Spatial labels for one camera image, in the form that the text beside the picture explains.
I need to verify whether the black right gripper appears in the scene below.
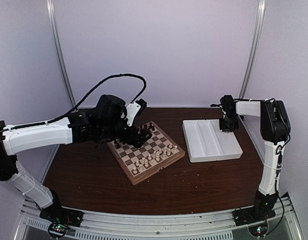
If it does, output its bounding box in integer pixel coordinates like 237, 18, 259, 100
220, 114, 240, 132

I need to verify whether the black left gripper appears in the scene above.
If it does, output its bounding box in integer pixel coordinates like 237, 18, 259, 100
98, 119, 152, 148

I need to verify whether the white chess queen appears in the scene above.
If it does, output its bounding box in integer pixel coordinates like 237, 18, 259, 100
155, 152, 160, 162

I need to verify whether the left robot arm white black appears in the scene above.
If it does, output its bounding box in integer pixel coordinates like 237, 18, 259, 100
0, 95, 152, 222

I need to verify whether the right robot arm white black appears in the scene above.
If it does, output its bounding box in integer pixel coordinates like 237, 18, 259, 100
218, 95, 291, 226

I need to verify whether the row of dark chess pieces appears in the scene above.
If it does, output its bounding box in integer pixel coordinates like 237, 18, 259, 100
114, 123, 155, 145

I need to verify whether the wooden chess board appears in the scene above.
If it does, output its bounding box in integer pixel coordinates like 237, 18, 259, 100
107, 121, 185, 185

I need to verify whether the right controller board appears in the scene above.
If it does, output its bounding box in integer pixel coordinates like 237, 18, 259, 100
248, 224, 268, 238

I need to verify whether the controller board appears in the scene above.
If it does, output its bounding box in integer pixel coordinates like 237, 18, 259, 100
47, 223, 69, 239
248, 224, 268, 238

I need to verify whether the left controller board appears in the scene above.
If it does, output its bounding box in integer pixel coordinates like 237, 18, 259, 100
47, 223, 69, 239

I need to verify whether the white plastic tray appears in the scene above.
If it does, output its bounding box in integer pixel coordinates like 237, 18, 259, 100
182, 119, 243, 163

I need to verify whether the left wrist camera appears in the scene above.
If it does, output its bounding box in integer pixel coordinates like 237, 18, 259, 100
126, 98, 147, 127

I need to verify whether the right aluminium frame post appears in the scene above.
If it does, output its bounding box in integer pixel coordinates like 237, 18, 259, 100
239, 0, 267, 98

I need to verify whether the aluminium frame post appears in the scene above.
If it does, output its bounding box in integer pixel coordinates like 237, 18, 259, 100
46, 0, 76, 107
239, 0, 267, 98

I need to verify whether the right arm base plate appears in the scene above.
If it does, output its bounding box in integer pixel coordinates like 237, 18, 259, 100
232, 207, 276, 226

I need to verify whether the front aluminium rail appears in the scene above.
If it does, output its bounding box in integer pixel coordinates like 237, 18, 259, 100
15, 196, 307, 240

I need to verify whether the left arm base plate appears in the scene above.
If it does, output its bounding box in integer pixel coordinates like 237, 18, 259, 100
39, 207, 84, 227

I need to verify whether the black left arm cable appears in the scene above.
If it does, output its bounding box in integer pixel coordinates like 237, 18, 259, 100
45, 73, 147, 125

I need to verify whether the left aluminium frame post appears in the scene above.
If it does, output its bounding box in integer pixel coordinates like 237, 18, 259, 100
46, 0, 76, 107

